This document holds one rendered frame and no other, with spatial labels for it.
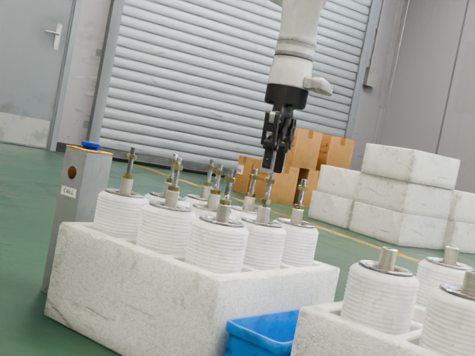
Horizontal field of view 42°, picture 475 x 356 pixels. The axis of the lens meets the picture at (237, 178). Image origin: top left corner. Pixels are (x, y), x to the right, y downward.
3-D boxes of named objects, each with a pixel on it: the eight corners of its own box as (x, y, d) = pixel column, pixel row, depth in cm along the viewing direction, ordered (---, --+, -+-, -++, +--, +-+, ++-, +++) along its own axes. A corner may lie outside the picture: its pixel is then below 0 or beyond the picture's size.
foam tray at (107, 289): (198, 396, 93) (220, 280, 92) (42, 315, 116) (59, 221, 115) (323, 355, 124) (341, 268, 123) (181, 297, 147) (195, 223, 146)
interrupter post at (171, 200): (169, 210, 108) (172, 191, 107) (160, 207, 109) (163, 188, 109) (179, 210, 109) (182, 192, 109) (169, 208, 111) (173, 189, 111)
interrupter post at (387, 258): (389, 274, 84) (394, 250, 84) (373, 269, 85) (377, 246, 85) (396, 273, 86) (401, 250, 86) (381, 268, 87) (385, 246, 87)
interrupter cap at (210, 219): (208, 225, 97) (208, 221, 97) (192, 217, 104) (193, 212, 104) (250, 231, 100) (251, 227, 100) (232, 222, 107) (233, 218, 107)
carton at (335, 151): (348, 176, 508) (355, 140, 506) (324, 171, 496) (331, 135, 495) (326, 171, 534) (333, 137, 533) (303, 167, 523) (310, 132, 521)
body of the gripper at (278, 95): (274, 84, 116) (264, 133, 116) (262, 77, 108) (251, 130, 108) (313, 90, 113) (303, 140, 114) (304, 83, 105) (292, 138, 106)
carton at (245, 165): (261, 194, 536) (268, 160, 535) (276, 198, 516) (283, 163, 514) (231, 190, 522) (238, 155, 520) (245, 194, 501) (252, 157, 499)
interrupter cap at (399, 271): (398, 280, 80) (399, 275, 80) (348, 265, 85) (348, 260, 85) (421, 277, 86) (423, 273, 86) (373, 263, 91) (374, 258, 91)
